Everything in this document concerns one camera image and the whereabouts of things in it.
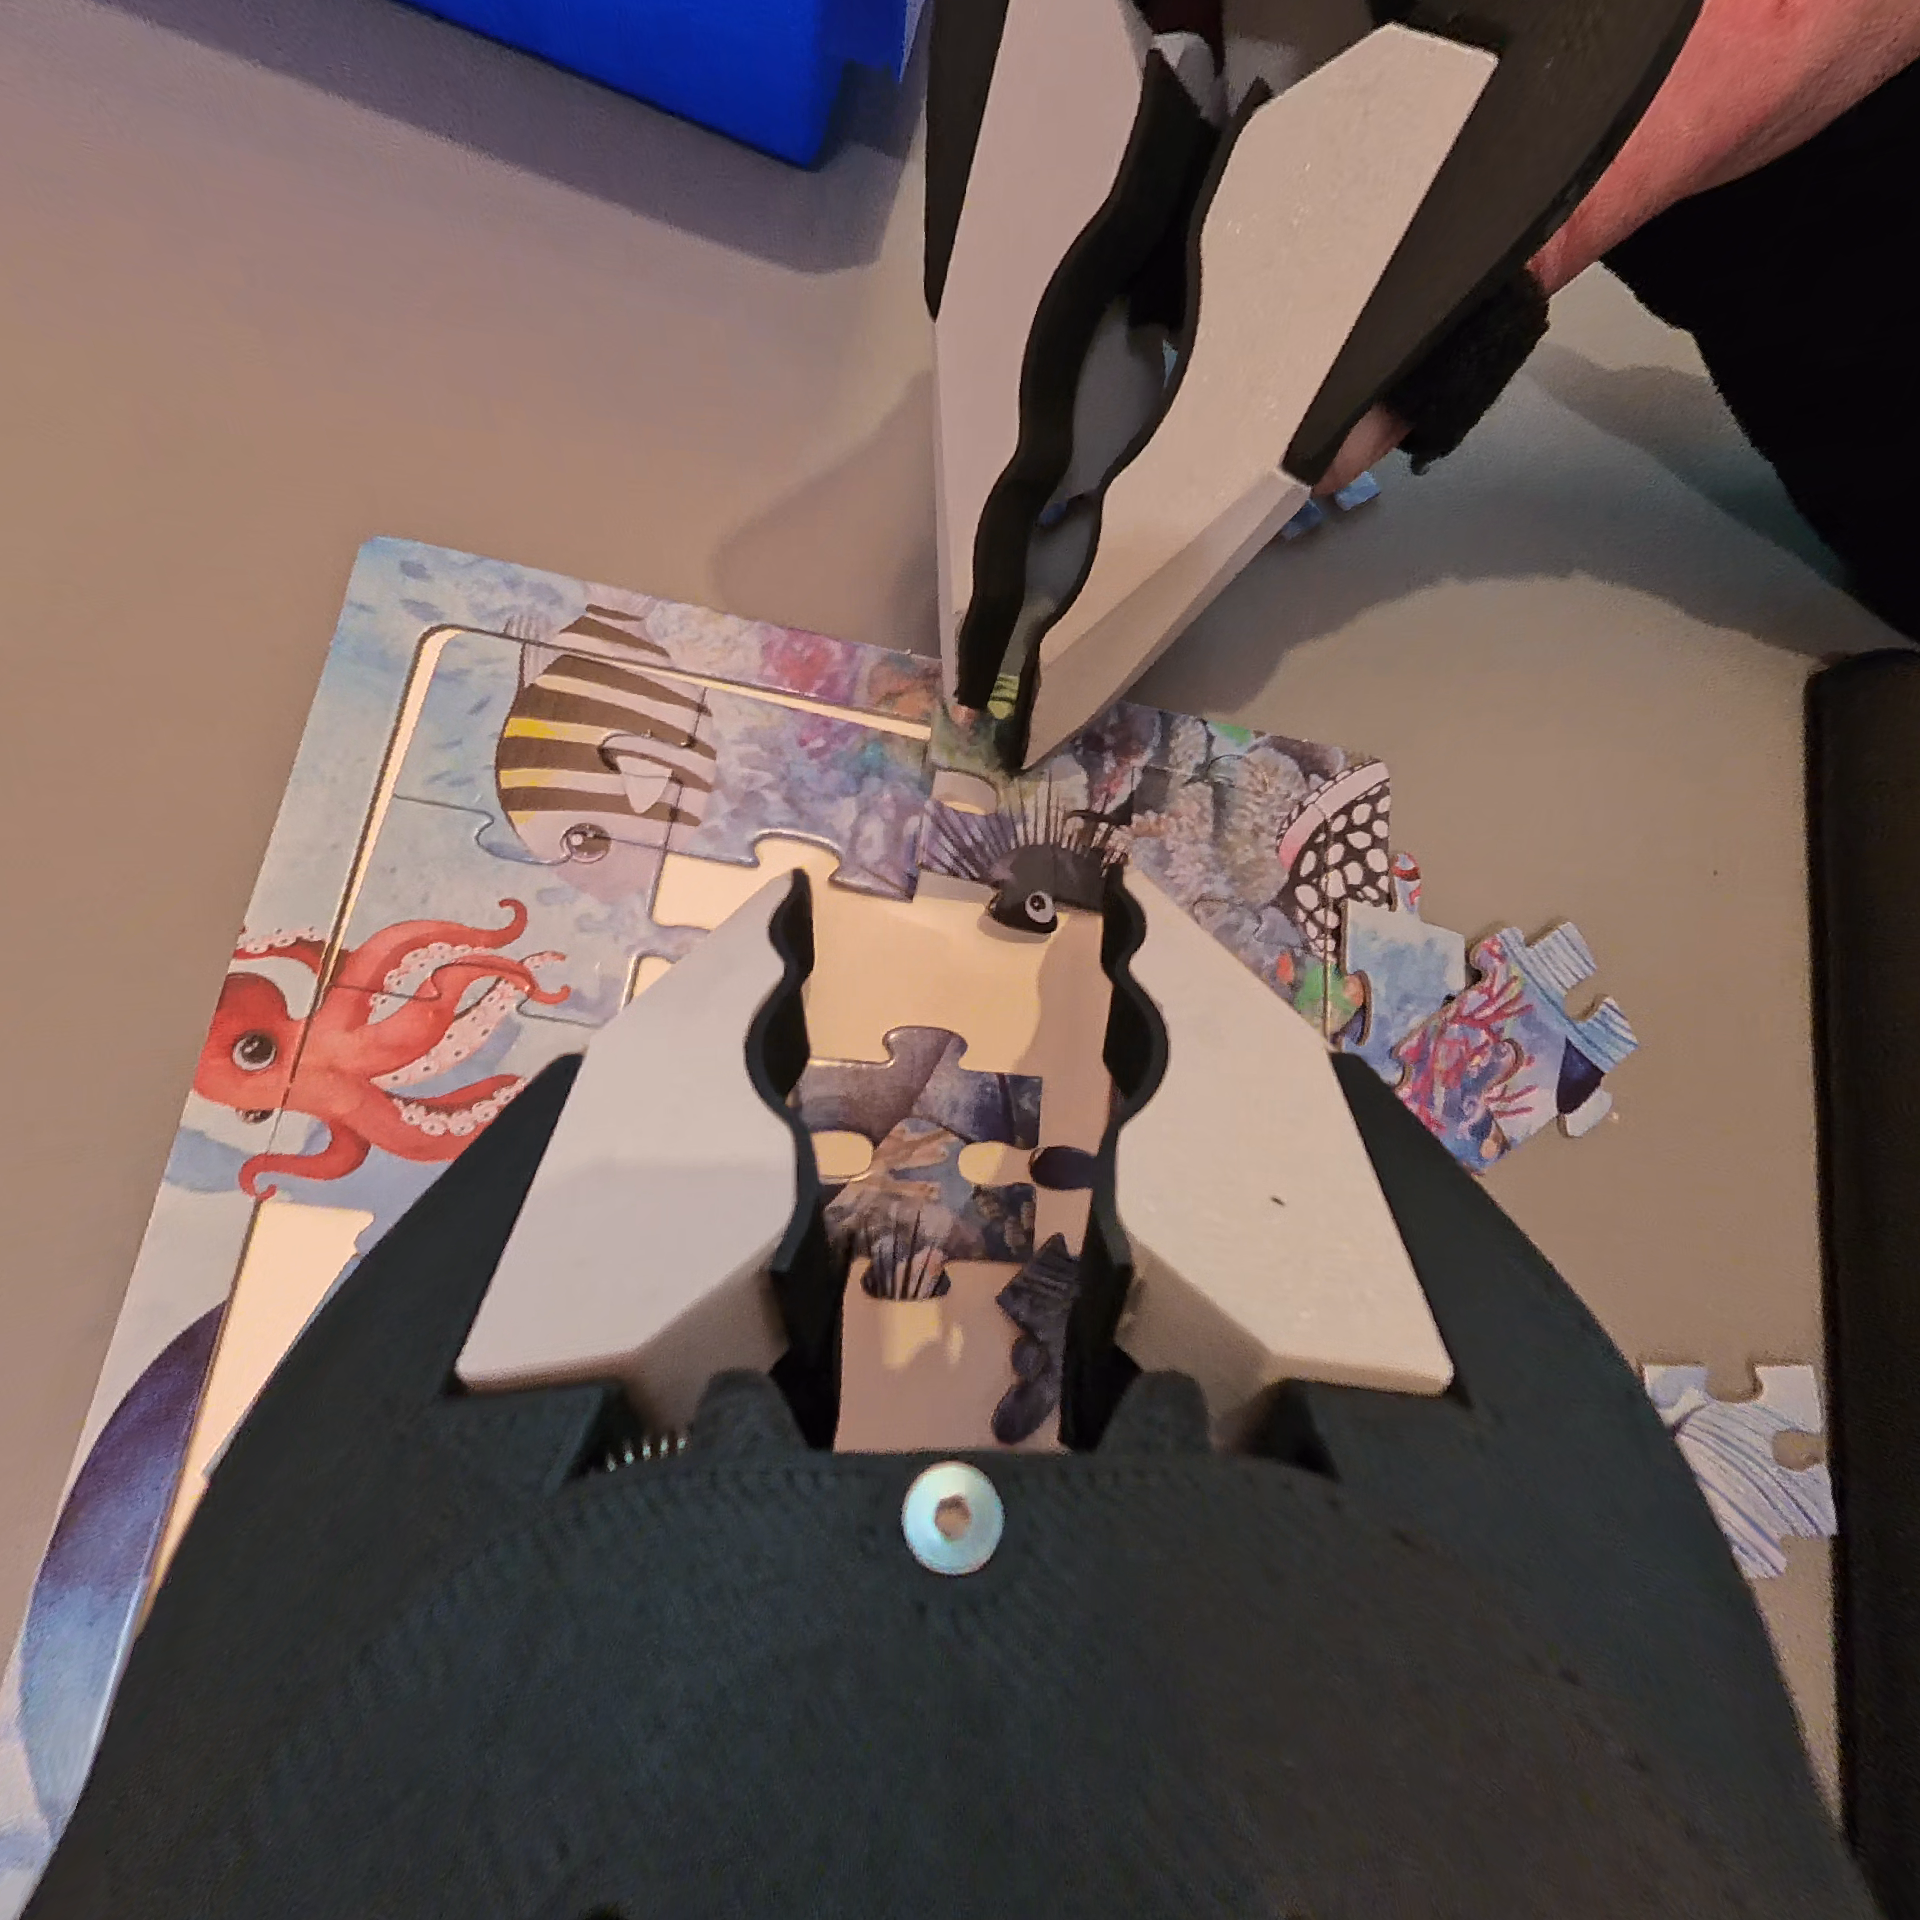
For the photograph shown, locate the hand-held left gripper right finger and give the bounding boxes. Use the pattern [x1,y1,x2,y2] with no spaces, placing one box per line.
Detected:
[1059,862,1455,1452]

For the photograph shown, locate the joined striped coral puzzle pieces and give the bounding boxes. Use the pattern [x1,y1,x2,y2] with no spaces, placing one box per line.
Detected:
[1340,855,1640,1175]

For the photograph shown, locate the blue plastic bin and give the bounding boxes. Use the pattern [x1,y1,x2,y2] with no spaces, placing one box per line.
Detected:
[405,0,920,167]

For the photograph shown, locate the ocean jigsaw puzzle board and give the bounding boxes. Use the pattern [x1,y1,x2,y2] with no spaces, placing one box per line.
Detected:
[0,538,1397,1847]

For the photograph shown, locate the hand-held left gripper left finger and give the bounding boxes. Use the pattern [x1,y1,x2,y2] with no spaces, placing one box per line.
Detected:
[454,871,859,1450]

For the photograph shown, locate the white blue striped puzzle piece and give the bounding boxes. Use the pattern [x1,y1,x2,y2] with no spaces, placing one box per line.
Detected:
[1640,1357,1843,1580]

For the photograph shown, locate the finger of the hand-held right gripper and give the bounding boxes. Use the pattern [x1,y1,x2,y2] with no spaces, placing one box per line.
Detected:
[930,0,1220,713]
[1023,22,1503,761]

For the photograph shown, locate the person's right forearm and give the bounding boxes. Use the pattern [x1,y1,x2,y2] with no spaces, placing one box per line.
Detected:
[1598,0,1920,601]

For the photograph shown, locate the person's right hand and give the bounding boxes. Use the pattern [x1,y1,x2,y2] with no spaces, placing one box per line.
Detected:
[1316,0,1866,500]

